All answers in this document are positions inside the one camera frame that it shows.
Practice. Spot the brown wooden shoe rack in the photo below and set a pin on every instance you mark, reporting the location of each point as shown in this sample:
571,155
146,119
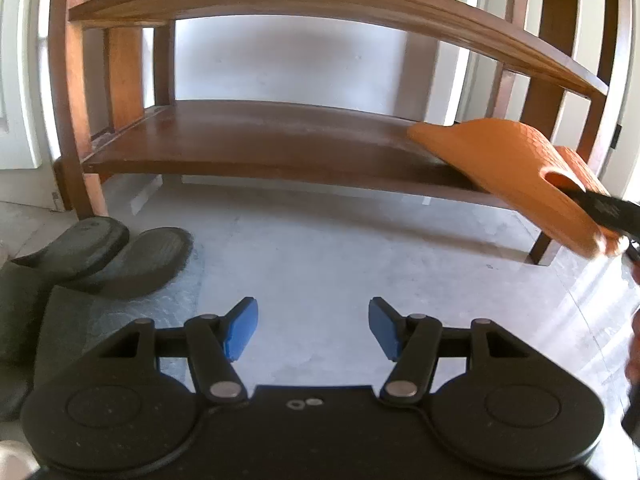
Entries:
324,91

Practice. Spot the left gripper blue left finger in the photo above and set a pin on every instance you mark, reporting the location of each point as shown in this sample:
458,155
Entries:
238,326

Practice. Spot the dark grey textured slipper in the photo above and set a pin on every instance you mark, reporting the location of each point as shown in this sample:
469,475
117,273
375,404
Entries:
26,284

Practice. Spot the person right hand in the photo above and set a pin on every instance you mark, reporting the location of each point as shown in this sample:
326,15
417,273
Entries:
632,369

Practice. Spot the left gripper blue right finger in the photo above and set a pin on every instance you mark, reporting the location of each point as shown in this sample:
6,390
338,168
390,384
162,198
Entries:
388,327

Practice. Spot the person left hand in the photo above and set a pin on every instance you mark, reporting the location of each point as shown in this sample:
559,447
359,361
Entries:
16,461

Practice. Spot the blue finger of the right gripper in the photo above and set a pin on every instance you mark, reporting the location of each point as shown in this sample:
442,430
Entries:
613,213

